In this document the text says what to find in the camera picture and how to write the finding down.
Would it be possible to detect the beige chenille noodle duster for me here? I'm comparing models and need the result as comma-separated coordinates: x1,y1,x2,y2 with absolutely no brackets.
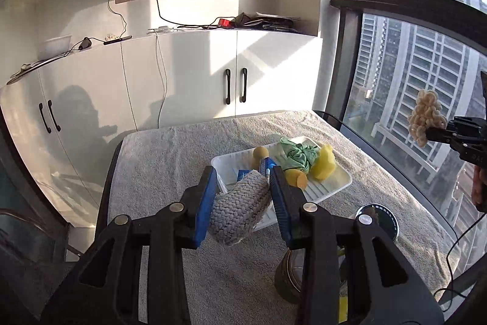
408,89,447,148

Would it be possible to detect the yellow sponge block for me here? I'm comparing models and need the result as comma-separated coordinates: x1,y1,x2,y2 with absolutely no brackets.
310,143,336,181

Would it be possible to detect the green patterned cloth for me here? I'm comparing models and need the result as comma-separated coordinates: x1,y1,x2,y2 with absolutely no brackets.
279,137,320,175

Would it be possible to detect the grey knitted cloth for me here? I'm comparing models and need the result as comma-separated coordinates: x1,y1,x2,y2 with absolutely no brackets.
209,170,271,246

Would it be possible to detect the tan beauty sponge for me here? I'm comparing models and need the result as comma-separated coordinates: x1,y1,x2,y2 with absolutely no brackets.
252,146,269,170

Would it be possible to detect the blue Vinda tissue pack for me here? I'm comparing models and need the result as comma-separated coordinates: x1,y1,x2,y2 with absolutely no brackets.
237,169,251,182

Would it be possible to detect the person's right hand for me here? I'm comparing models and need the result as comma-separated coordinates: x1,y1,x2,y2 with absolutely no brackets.
471,166,487,205

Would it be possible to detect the white ceramic mug chrome lid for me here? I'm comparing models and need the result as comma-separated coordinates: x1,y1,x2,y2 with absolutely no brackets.
355,203,400,242

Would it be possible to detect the amber glass tumbler green sleeve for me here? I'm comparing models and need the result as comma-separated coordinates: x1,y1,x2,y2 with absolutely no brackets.
273,247,348,305

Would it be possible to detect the grey fluffy table towel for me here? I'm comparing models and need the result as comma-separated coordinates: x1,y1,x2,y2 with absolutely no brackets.
108,111,460,324

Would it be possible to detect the white plastic tray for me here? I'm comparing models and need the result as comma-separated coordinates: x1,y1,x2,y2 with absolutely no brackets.
210,135,353,233

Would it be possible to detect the white lower cabinet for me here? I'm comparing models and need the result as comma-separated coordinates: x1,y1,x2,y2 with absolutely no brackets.
1,30,322,228

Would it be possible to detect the red gadget on counter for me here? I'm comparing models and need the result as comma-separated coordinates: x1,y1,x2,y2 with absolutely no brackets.
218,18,236,29

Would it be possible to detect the black charger cable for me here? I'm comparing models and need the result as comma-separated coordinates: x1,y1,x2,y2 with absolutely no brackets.
107,0,229,44

